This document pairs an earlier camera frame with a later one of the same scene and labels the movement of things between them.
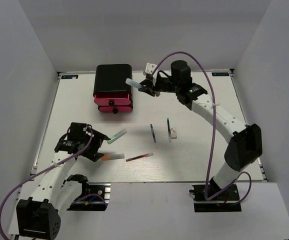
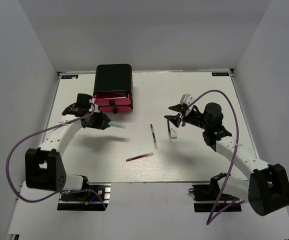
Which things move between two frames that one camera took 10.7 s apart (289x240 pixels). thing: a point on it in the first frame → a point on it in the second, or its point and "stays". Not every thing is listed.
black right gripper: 146,89 → 176,119
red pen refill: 139,156 stays
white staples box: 173,133 stays
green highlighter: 117,136 → 116,124
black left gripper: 98,139 → 100,125
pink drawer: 115,109 stays
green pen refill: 169,130 stays
